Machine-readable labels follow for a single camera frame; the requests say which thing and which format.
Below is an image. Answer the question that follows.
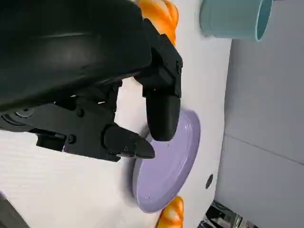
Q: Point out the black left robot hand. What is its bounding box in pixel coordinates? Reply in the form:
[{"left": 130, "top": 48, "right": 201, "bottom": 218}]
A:
[{"left": 0, "top": 0, "right": 184, "bottom": 162}]

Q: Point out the twisted orange white bread roll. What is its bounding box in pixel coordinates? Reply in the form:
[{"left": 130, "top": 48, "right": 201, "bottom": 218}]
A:
[{"left": 137, "top": 0, "right": 179, "bottom": 47}]

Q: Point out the lilac plate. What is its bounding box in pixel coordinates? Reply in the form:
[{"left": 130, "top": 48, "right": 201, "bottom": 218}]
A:
[{"left": 132, "top": 109, "right": 201, "bottom": 214}]

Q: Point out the pale green mug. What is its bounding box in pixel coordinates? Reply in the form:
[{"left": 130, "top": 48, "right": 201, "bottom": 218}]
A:
[{"left": 199, "top": 0, "right": 274, "bottom": 43}]

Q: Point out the round orange white bread roll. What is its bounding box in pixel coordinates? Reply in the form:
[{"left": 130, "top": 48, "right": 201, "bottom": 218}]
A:
[{"left": 155, "top": 196, "right": 185, "bottom": 228}]

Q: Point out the dark metallic background equipment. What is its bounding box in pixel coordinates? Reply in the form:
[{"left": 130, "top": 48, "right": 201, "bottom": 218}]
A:
[{"left": 196, "top": 199, "right": 262, "bottom": 228}]

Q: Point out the black table cable grommet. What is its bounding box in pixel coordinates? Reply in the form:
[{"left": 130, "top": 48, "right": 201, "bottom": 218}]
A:
[{"left": 205, "top": 174, "right": 214, "bottom": 190}]

